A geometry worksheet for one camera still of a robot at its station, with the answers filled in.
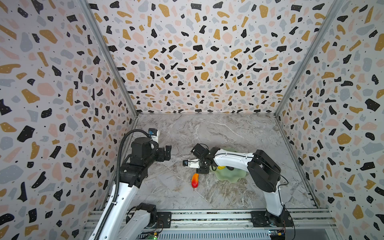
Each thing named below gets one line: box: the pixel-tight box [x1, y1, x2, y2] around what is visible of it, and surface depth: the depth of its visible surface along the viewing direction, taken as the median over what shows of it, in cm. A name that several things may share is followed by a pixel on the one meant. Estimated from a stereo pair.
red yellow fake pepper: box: [191, 173, 200, 188], surface depth 86 cm
